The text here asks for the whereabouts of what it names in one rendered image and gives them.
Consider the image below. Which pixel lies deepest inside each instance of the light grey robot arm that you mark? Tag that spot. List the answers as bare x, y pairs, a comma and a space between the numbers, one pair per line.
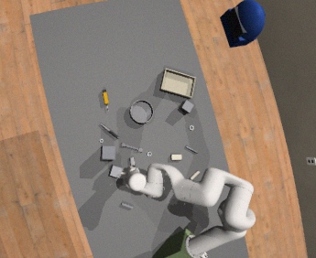
232, 211

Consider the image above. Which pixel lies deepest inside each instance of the beige open box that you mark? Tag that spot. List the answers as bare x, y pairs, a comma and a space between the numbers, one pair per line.
177, 83

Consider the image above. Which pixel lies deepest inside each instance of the grey combination wrench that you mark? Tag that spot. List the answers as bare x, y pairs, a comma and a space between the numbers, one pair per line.
139, 149

